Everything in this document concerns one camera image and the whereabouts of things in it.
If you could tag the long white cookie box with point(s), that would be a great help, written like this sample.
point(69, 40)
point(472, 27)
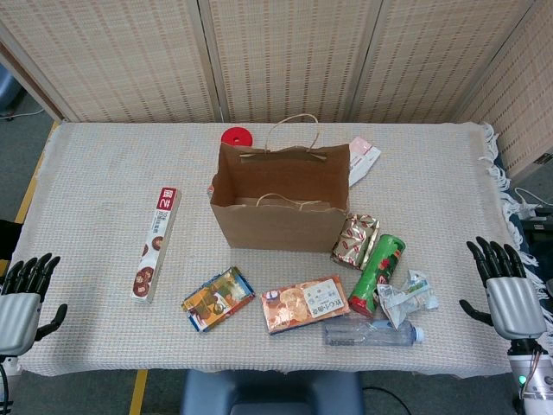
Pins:
point(157, 242)

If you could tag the red round lid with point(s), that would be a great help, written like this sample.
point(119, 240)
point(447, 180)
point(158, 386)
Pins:
point(235, 136)

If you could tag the blue padded chair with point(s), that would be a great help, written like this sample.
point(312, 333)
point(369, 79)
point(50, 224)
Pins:
point(268, 393)

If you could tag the black device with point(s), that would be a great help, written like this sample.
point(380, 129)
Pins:
point(540, 238)

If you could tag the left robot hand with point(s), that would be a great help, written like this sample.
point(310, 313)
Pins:
point(17, 311)

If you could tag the orange cookie package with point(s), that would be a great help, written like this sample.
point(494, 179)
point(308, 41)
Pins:
point(298, 304)

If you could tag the clear plastic bottle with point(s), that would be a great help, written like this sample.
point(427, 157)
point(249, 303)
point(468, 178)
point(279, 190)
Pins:
point(367, 336)

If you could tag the white pink packet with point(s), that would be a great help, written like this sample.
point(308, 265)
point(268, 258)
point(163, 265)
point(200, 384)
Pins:
point(365, 157)

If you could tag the white power strip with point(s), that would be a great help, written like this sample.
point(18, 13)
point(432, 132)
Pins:
point(529, 211)

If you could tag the black box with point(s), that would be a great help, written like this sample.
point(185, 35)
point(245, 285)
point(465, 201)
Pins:
point(8, 238)

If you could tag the woven folding screen panel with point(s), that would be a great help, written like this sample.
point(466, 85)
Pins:
point(523, 108)
point(121, 60)
point(432, 60)
point(294, 56)

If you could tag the gold-red foil packet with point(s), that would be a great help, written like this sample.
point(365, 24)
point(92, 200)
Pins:
point(354, 244)

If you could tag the green can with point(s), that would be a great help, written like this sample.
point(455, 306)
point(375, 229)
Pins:
point(380, 268)

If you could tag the orange green folded carton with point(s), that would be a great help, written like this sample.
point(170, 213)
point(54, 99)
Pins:
point(216, 300)

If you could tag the white woven tablecloth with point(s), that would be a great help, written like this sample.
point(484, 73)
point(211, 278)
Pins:
point(108, 173)

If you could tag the brown paper bag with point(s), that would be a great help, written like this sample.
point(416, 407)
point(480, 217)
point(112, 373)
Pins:
point(276, 229)

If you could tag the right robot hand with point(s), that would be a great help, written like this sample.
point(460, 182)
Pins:
point(514, 307)

